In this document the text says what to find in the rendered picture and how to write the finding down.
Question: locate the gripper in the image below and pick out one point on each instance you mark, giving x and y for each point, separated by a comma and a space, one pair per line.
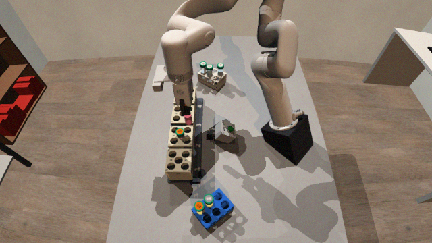
183, 93

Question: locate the green tube cap with grey dot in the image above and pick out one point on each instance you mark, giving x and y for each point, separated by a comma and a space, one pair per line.
208, 199

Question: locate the blue tube rack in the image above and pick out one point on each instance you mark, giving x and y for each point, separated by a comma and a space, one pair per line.
217, 209

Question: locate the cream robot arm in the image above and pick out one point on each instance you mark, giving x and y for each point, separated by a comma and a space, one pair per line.
186, 36

